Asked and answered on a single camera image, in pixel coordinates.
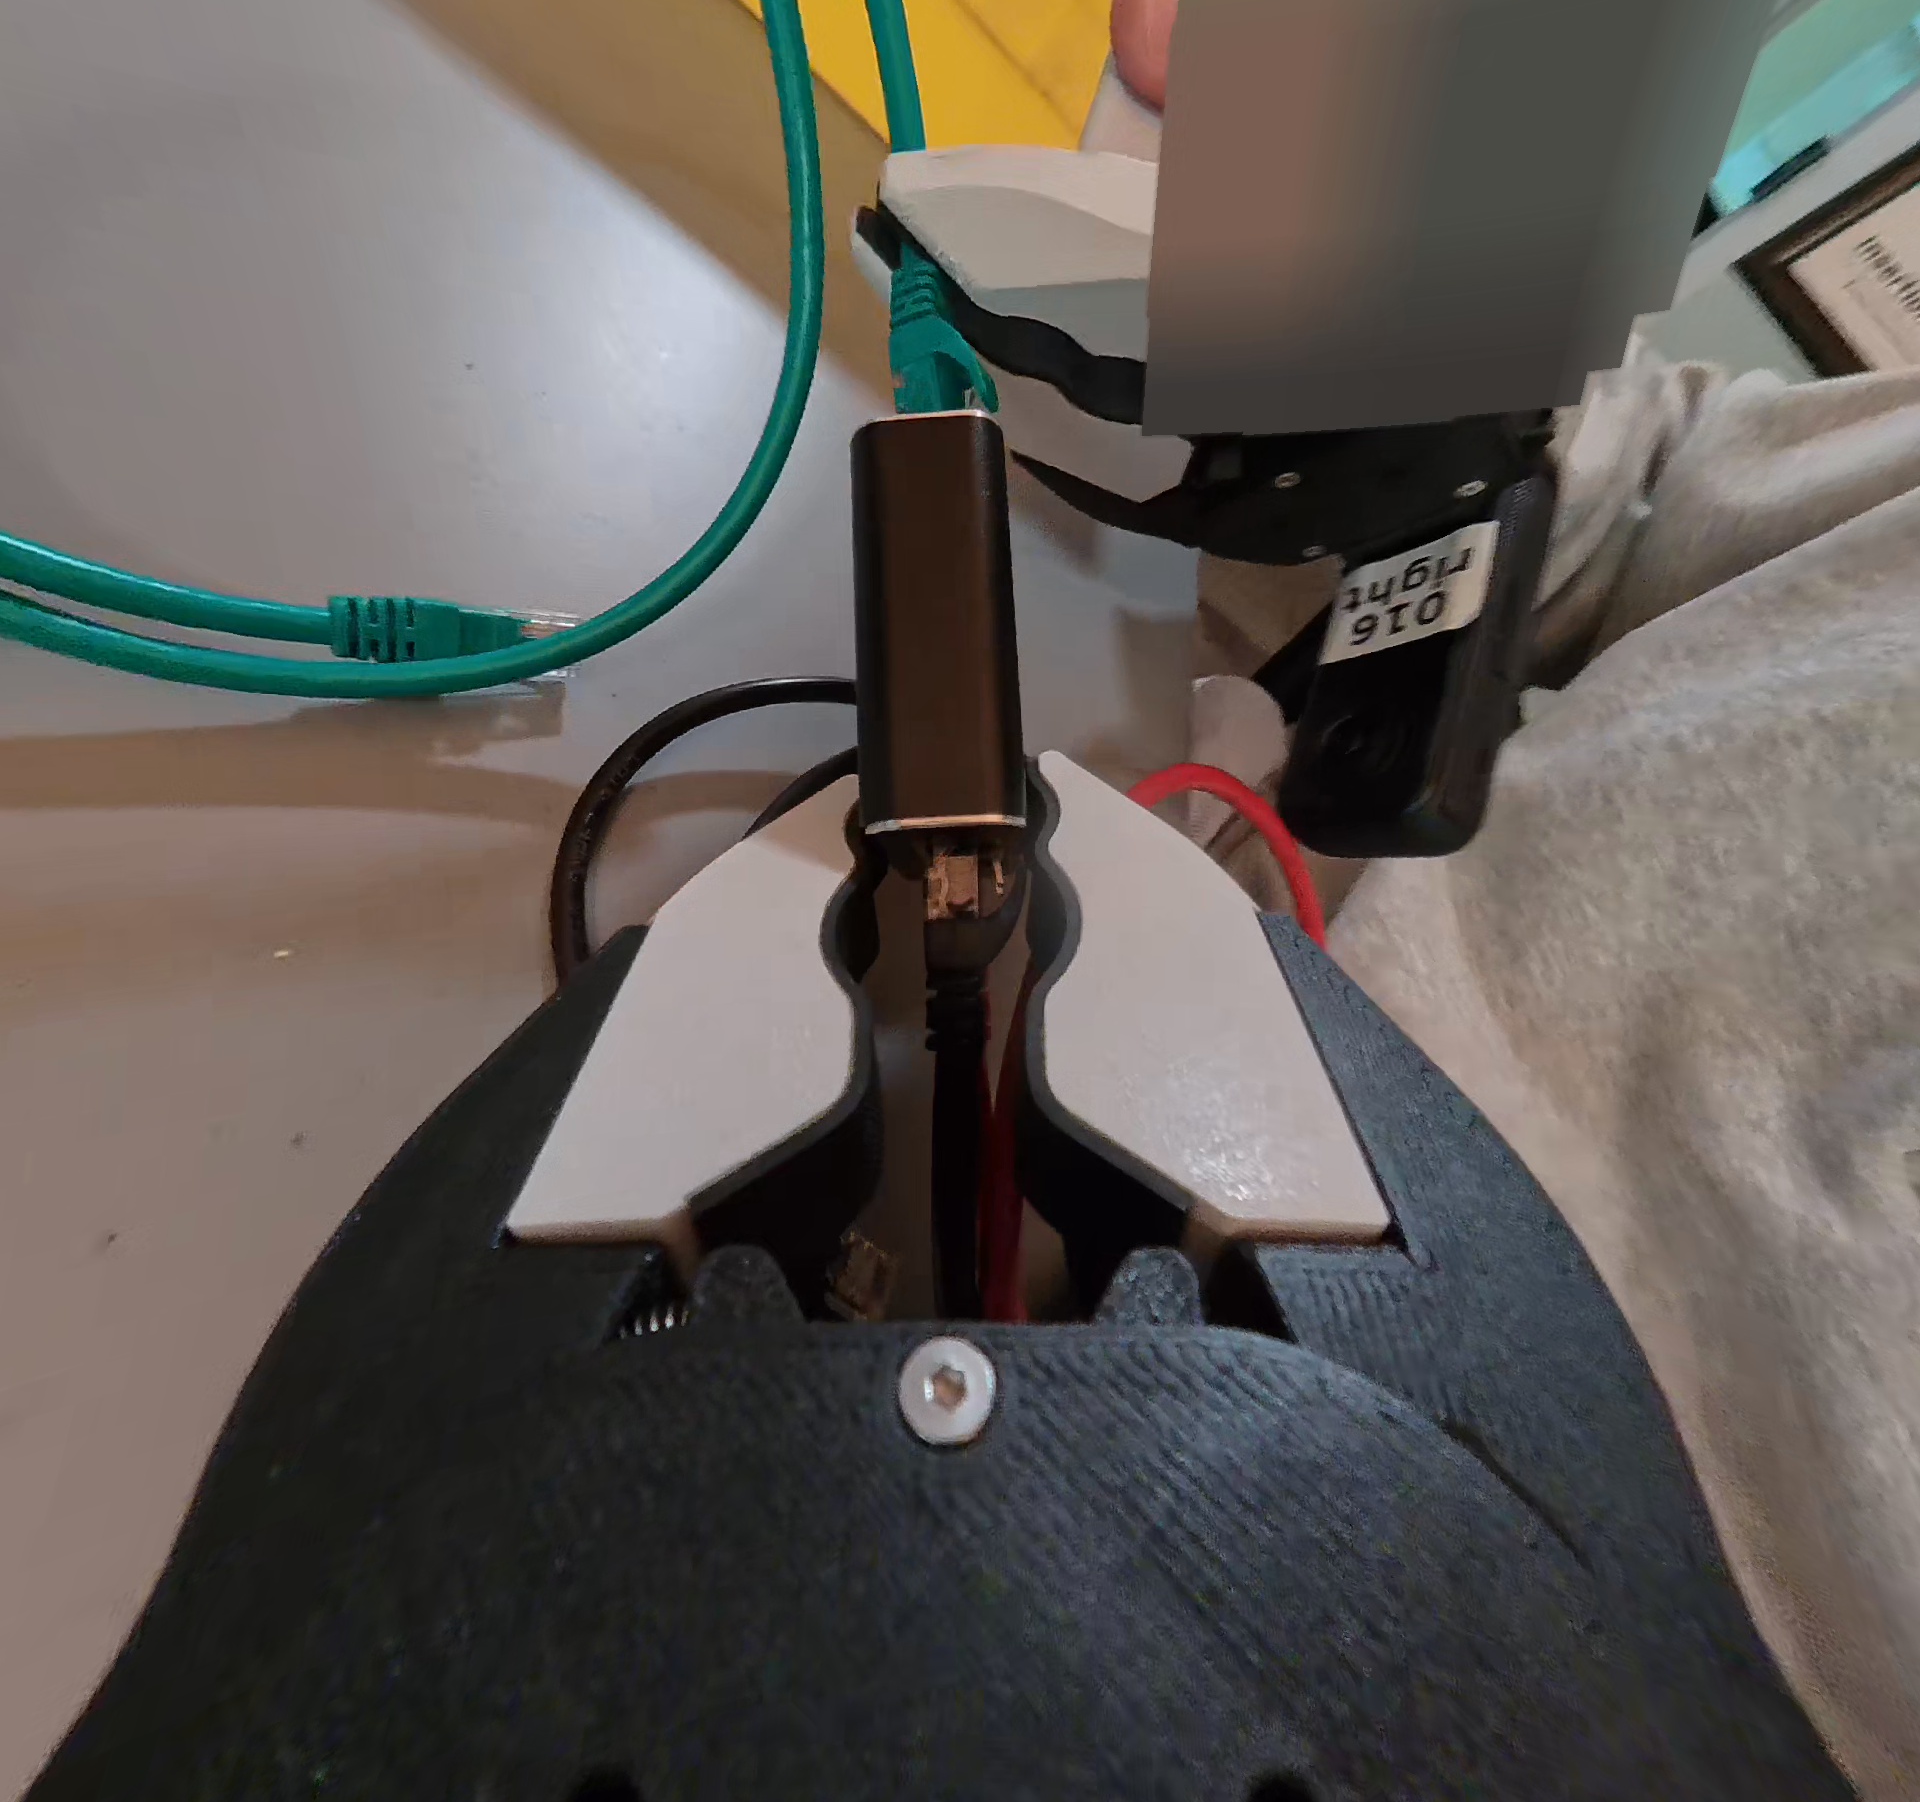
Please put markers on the person's right hand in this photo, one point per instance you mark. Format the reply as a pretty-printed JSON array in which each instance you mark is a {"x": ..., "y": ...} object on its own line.
[{"x": 1148, "y": 32}]

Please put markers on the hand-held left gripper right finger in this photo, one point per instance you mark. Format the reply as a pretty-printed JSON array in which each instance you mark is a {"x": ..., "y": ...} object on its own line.
[{"x": 1200, "y": 1038}]

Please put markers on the black network adapter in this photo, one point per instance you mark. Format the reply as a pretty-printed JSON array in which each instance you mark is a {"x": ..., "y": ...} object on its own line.
[{"x": 929, "y": 601}]

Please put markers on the person's right forearm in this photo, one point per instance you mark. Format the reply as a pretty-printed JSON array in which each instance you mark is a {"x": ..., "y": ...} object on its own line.
[{"x": 1724, "y": 483}]

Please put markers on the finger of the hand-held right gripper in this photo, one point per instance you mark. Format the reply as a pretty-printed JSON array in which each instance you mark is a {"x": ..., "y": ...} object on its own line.
[
  {"x": 1073, "y": 317},
  {"x": 1021, "y": 212}
]

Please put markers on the grey desk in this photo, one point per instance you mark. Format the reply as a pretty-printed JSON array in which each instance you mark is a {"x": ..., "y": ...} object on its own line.
[{"x": 300, "y": 256}]

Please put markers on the person's grey sweatshirt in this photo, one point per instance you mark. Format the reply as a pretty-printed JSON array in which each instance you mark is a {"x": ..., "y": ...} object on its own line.
[{"x": 1651, "y": 1082}]

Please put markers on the framed marker sign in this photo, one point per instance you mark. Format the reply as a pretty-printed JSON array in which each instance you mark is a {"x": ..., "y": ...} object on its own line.
[{"x": 1846, "y": 288}]

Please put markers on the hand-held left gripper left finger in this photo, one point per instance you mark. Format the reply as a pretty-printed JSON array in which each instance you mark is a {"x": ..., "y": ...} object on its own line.
[{"x": 690, "y": 1052}]

